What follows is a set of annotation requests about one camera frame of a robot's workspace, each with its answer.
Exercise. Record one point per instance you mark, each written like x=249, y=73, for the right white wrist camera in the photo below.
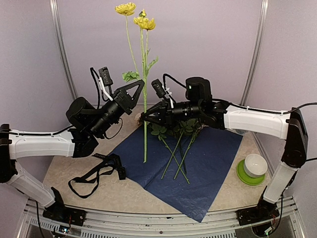
x=161, y=92

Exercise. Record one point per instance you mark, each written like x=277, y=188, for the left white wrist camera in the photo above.
x=105, y=83

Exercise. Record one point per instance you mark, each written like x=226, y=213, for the right aluminium frame post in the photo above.
x=256, y=52

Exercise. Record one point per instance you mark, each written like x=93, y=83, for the blue wrapping paper sheet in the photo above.
x=208, y=163

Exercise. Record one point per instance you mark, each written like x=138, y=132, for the light blue ceramic mug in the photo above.
x=240, y=132

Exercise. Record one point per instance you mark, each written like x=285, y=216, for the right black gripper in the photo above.
x=162, y=117

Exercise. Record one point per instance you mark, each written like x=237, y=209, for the left aluminium frame post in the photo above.
x=61, y=48

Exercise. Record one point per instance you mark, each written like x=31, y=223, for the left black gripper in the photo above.
x=125, y=101

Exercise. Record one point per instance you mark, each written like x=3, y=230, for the pink fake rose bunch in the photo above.
x=193, y=128

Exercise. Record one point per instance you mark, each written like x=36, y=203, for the yellow fake flower stem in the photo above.
x=145, y=25

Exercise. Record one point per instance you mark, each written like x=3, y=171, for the aluminium frame post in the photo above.
x=256, y=52
x=61, y=48

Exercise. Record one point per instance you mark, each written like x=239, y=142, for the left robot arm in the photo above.
x=69, y=142

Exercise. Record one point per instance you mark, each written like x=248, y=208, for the green plate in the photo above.
x=245, y=178

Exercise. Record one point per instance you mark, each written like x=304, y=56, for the black ribbon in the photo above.
x=107, y=166

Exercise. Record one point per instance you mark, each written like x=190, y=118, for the front aluminium rail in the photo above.
x=217, y=224

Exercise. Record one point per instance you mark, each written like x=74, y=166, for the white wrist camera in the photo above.
x=161, y=92
x=105, y=83

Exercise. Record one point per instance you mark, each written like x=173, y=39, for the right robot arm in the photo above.
x=288, y=126

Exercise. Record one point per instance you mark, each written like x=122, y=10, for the white ceramic bowl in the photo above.
x=255, y=165

